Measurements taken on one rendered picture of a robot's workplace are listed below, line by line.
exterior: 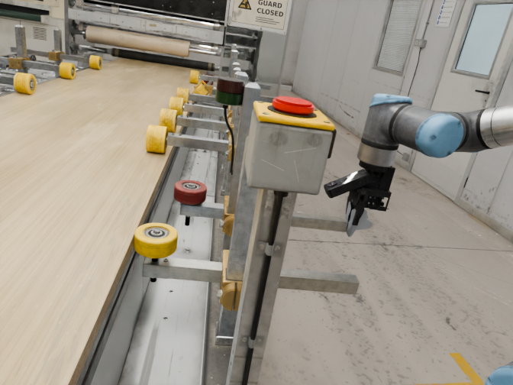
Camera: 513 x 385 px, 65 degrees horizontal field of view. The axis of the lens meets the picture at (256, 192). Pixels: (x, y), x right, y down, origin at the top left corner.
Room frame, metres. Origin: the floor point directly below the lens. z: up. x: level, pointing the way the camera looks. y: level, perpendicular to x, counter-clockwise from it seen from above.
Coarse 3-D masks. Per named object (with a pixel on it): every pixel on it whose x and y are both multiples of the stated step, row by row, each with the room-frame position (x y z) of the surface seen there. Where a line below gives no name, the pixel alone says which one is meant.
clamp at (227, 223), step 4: (224, 196) 0.97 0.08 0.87; (228, 196) 0.97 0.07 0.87; (224, 200) 0.94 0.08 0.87; (224, 204) 0.92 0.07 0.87; (224, 208) 0.90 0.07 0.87; (224, 212) 0.87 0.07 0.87; (224, 216) 0.86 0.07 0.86; (228, 216) 0.86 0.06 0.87; (232, 216) 0.86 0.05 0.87; (224, 220) 0.86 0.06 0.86; (228, 220) 0.85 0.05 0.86; (232, 220) 0.85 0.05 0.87; (224, 224) 0.84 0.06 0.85; (228, 224) 0.84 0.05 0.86; (232, 224) 0.85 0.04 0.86; (224, 228) 0.84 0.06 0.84; (228, 228) 0.85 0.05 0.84; (232, 228) 0.85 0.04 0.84; (224, 232) 0.85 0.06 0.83; (228, 232) 0.85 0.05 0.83
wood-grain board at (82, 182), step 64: (128, 64) 3.02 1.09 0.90; (0, 128) 1.12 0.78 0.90; (64, 128) 1.23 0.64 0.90; (128, 128) 1.35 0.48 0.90; (0, 192) 0.73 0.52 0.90; (64, 192) 0.77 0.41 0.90; (128, 192) 0.83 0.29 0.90; (0, 256) 0.52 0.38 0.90; (64, 256) 0.55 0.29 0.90; (128, 256) 0.61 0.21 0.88; (0, 320) 0.39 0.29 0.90; (64, 320) 0.41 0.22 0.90; (0, 384) 0.30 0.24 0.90; (64, 384) 0.31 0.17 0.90
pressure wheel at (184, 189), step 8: (176, 184) 0.91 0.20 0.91; (184, 184) 0.92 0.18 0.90; (192, 184) 0.91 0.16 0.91; (200, 184) 0.93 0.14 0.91; (176, 192) 0.89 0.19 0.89; (184, 192) 0.88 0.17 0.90; (192, 192) 0.88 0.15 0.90; (200, 192) 0.89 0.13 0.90; (176, 200) 0.89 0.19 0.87; (184, 200) 0.88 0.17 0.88; (192, 200) 0.88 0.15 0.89; (200, 200) 0.89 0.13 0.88
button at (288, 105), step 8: (280, 96) 0.39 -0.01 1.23; (272, 104) 0.38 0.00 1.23; (280, 104) 0.37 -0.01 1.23; (288, 104) 0.37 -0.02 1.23; (296, 104) 0.37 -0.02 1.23; (304, 104) 0.37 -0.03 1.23; (288, 112) 0.37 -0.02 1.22; (296, 112) 0.37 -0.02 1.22; (304, 112) 0.37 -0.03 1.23; (312, 112) 0.38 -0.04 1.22
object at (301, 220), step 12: (204, 204) 0.92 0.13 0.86; (216, 204) 0.93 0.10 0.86; (204, 216) 0.91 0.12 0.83; (216, 216) 0.91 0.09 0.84; (300, 216) 0.94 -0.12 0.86; (312, 216) 0.95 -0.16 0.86; (324, 216) 0.97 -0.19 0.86; (336, 216) 0.98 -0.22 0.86; (324, 228) 0.95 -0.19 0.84; (336, 228) 0.95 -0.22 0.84
